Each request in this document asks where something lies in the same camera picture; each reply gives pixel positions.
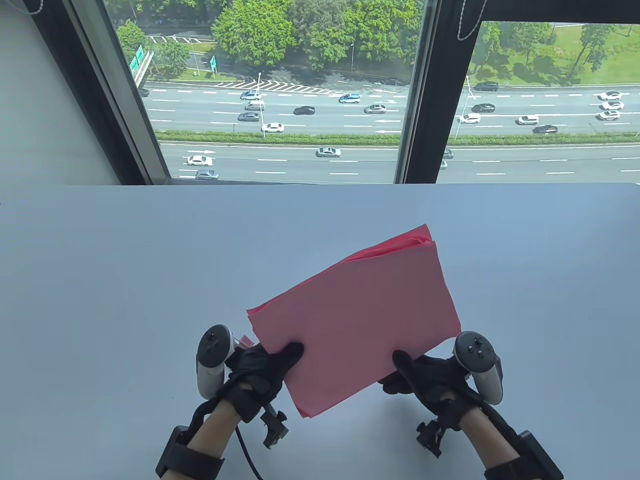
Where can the person's left hand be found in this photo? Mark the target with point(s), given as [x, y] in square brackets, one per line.
[260, 375]

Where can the person's right hand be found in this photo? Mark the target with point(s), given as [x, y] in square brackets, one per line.
[435, 385]

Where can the pink binder clip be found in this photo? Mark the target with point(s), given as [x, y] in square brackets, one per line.
[246, 342]

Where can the stack of pink paper sheets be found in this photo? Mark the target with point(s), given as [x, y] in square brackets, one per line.
[360, 320]

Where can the person's left forearm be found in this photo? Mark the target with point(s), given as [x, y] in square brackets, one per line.
[215, 425]

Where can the person's right forearm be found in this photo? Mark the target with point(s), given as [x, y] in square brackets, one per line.
[487, 440]

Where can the black and white left controller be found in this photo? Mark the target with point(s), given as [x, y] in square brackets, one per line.
[212, 350]

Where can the black and white controller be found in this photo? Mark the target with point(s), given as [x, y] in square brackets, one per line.
[212, 350]
[477, 350]

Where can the black and white right controller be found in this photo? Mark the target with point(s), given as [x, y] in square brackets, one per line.
[477, 350]

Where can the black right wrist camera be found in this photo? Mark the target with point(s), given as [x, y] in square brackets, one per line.
[431, 437]

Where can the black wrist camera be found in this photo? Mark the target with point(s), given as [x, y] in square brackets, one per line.
[431, 437]
[274, 427]

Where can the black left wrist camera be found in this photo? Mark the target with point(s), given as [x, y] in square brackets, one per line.
[274, 427]

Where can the dark window frame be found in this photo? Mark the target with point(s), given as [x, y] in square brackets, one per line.
[435, 100]

